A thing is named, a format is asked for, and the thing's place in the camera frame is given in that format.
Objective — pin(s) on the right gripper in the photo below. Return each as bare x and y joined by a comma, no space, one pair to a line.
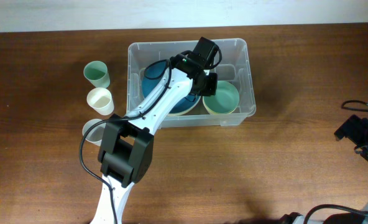
354,129

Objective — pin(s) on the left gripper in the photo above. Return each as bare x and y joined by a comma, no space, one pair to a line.
212,89

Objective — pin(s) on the mint green small bowl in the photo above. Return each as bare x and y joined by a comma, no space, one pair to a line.
226,98

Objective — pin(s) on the dark blue bowl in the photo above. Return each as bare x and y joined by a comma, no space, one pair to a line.
149,81

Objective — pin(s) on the mint green cup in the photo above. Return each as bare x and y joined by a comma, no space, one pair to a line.
96,72

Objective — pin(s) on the yellow small bowl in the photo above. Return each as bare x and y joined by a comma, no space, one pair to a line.
215,113

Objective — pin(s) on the beige bowl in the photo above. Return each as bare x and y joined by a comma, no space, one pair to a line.
183,107

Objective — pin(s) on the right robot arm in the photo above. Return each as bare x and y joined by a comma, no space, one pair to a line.
348,215

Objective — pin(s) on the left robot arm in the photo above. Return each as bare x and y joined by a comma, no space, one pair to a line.
126,148

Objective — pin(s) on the clear plastic storage bin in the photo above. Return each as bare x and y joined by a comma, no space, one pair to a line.
234,68

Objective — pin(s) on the cream white cup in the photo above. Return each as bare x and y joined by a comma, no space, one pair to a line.
101,100

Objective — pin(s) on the grey cup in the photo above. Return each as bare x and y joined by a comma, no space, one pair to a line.
95,136

